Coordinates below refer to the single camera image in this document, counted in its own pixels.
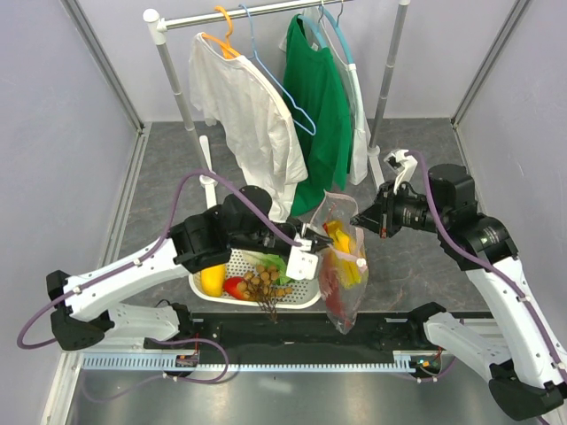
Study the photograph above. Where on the brown longan bunch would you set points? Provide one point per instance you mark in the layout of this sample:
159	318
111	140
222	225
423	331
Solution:
265	293

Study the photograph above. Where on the red plastic lobster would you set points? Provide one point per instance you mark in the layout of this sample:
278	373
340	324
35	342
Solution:
331	291

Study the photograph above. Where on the red yellow mango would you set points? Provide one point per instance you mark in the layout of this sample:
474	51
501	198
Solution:
237	287

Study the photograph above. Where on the yellow banana bunch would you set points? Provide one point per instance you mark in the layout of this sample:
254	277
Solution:
345	258

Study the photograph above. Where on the green lettuce head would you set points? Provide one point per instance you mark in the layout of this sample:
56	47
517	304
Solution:
270	264

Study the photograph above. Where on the grey white clothes rack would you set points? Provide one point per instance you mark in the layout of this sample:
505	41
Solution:
158	27

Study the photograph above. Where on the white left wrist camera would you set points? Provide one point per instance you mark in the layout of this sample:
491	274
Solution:
302	262

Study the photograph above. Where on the white garment on right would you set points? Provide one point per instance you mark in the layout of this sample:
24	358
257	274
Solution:
357	168

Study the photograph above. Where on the white perforated plastic basket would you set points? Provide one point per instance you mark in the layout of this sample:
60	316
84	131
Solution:
304	293

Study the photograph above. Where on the green t-shirt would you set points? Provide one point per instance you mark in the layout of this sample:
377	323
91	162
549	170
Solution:
322	117

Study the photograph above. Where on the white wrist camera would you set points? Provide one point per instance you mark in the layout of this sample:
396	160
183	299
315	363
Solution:
403	164
302	262

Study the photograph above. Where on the yellow lemon fruit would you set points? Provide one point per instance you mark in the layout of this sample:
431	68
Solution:
212	280

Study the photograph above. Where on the teal clothes hanger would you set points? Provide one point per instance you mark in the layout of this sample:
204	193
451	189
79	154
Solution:
330	35

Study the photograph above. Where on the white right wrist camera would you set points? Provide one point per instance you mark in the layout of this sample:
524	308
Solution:
403	164

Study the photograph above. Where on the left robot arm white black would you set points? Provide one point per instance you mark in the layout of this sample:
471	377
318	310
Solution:
90	307

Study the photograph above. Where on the clear pink zip bag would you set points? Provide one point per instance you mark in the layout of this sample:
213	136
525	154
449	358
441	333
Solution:
338	206

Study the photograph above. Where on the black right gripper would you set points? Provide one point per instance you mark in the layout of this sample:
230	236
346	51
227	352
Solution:
381	217

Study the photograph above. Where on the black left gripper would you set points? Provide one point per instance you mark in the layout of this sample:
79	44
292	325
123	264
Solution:
318	240

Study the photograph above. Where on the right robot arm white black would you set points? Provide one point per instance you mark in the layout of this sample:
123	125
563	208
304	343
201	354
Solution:
527	376

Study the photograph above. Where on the white t-shirt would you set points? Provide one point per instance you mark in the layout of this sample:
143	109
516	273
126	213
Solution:
258	125

